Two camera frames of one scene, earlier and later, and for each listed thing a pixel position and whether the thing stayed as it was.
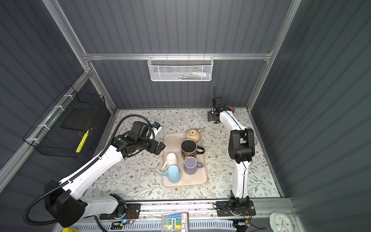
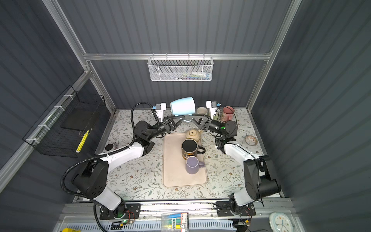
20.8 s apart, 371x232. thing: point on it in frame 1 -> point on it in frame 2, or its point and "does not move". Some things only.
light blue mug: (173, 173) -> (183, 106)
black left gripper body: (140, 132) -> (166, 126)
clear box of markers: (175, 222) does not move
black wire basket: (61, 130) does not move
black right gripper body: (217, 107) -> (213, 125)
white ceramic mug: (171, 159) -> (202, 110)
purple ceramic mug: (191, 165) does not move
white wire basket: (175, 67) does not move
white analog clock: (280, 222) does not move
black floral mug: (189, 148) does not move
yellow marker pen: (84, 137) does not move
